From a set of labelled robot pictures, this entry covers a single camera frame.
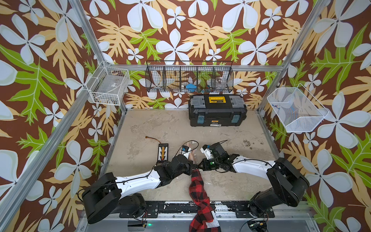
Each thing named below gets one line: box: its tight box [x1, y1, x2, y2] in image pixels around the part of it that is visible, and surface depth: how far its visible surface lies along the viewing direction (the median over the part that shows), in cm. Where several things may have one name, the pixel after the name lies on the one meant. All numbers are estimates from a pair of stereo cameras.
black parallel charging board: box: [157, 143, 169, 164], surface depth 96 cm
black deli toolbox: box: [188, 94, 248, 128], surface depth 102 cm
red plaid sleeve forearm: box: [188, 168, 221, 232], surface depth 74 cm
